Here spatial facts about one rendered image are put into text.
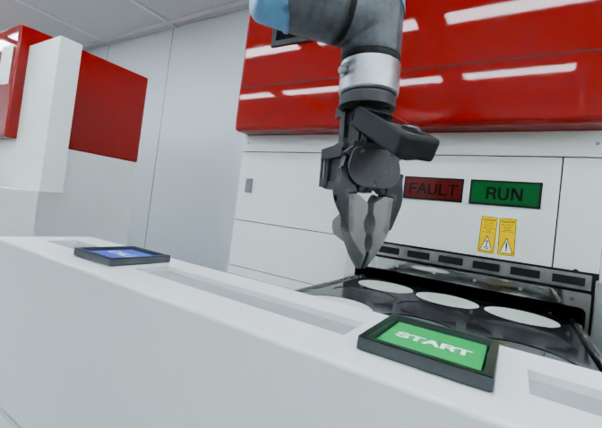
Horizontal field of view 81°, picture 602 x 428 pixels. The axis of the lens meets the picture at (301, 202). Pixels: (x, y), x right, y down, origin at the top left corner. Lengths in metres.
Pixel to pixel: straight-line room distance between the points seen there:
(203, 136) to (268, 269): 2.59
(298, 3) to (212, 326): 0.34
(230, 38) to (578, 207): 3.19
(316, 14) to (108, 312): 0.35
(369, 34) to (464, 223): 0.44
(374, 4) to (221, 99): 2.97
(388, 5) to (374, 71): 0.08
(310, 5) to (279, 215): 0.60
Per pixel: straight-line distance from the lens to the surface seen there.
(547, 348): 0.51
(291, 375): 0.17
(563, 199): 0.77
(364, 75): 0.44
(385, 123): 0.38
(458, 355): 0.19
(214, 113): 3.40
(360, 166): 0.42
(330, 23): 0.45
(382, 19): 0.47
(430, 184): 0.78
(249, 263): 0.99
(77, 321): 0.31
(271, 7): 0.43
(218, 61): 3.58
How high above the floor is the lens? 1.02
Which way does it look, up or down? 1 degrees up
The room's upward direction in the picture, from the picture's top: 7 degrees clockwise
